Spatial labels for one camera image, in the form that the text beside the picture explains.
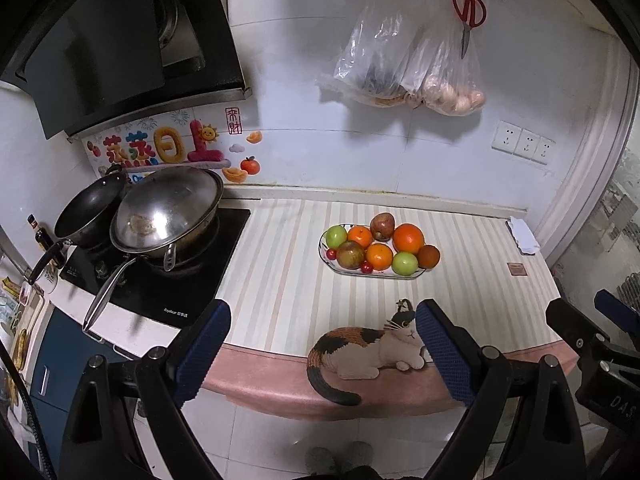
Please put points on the clear plastic bag of onions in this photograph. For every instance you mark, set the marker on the clear plastic bag of onions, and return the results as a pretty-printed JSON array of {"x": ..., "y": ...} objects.
[{"x": 445, "y": 80}]

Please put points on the tangerine wall sticker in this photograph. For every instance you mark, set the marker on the tangerine wall sticker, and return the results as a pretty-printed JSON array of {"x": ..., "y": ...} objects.
[{"x": 250, "y": 165}]

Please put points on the black range hood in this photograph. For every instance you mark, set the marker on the black range hood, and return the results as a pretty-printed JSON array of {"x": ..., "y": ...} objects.
[{"x": 100, "y": 35}]

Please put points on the reddish passion fruit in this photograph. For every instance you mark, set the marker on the reddish passion fruit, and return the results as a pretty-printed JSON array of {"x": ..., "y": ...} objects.
[
  {"x": 350, "y": 254},
  {"x": 382, "y": 225}
]

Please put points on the striped cat print mat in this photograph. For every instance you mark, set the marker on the striped cat print mat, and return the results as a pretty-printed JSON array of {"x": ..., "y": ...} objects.
[{"x": 280, "y": 270}]

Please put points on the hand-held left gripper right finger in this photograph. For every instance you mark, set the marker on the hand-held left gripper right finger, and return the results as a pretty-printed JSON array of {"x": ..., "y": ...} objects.
[{"x": 442, "y": 350}]

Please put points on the frosted glass door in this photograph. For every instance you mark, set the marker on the frosted glass door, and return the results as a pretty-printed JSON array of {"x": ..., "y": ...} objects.
[{"x": 615, "y": 210}]

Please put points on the floral oval plate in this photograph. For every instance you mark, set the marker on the floral oval plate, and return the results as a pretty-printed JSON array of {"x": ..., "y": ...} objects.
[{"x": 385, "y": 271}]

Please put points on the blue cabinet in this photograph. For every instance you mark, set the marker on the blue cabinet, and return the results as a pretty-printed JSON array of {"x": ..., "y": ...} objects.
[{"x": 60, "y": 350}]

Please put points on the small brown card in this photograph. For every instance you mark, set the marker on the small brown card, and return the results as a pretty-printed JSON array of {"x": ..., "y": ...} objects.
[{"x": 517, "y": 268}]

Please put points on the clear plastic bag dark contents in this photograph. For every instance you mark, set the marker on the clear plastic bag dark contents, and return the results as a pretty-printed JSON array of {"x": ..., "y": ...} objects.
[{"x": 370, "y": 55}]

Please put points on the stainless steel wok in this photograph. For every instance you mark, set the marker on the stainless steel wok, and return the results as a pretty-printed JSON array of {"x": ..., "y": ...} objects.
[{"x": 165, "y": 210}]

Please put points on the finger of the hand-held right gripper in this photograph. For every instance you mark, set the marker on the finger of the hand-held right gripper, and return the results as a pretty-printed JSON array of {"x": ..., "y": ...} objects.
[
  {"x": 575, "y": 327},
  {"x": 612, "y": 307}
]

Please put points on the black gas stove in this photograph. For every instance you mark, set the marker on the black gas stove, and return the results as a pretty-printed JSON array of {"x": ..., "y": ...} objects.
[{"x": 200, "y": 270}]

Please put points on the white folded cloth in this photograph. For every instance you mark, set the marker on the white folded cloth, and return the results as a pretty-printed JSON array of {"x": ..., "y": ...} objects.
[{"x": 522, "y": 235}]

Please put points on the grey slipper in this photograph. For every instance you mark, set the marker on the grey slipper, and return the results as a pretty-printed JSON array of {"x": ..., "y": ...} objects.
[
  {"x": 322, "y": 460},
  {"x": 358, "y": 455}
]

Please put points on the orange segment wall sticker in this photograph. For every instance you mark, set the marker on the orange segment wall sticker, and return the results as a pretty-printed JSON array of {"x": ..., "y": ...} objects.
[{"x": 254, "y": 137}]

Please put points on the large green jujube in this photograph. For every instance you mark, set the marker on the large green jujube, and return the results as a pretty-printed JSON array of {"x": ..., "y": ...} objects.
[{"x": 404, "y": 263}]

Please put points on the large reddish orange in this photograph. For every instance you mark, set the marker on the large reddish orange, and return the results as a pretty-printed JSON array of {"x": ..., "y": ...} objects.
[{"x": 408, "y": 238}]

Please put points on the person's dark clothing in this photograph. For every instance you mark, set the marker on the person's dark clothing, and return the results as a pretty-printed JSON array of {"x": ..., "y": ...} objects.
[{"x": 362, "y": 474}]

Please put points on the red seal wall sticker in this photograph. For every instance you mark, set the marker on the red seal wall sticker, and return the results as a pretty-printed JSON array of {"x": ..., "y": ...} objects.
[{"x": 233, "y": 120}]

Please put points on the white wall socket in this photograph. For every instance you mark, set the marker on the white wall socket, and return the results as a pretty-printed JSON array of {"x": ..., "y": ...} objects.
[
  {"x": 544, "y": 150},
  {"x": 505, "y": 137},
  {"x": 526, "y": 144}
]

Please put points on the brown passion fruit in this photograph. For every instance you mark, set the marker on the brown passion fruit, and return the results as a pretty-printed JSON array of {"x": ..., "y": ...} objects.
[{"x": 429, "y": 256}]

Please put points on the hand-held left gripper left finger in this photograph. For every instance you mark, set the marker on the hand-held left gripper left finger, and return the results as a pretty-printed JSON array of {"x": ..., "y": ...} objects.
[{"x": 202, "y": 345}]

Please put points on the black frying pan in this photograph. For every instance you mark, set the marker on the black frying pan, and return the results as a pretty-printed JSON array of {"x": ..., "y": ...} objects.
[{"x": 85, "y": 210}]

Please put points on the dark sauce bottle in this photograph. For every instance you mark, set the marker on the dark sauce bottle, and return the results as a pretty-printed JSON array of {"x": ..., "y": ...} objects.
[{"x": 42, "y": 237}]

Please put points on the gold ingot wall sticker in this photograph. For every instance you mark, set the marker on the gold ingot wall sticker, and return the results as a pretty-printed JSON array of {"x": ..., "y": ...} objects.
[{"x": 233, "y": 174}]

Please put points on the small green jujube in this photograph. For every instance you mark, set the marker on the small green jujube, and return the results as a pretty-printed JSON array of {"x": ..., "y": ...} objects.
[{"x": 336, "y": 234}]

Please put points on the colourful character wall sticker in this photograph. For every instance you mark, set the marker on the colourful character wall sticker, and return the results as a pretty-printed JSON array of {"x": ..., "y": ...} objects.
[{"x": 165, "y": 147}]

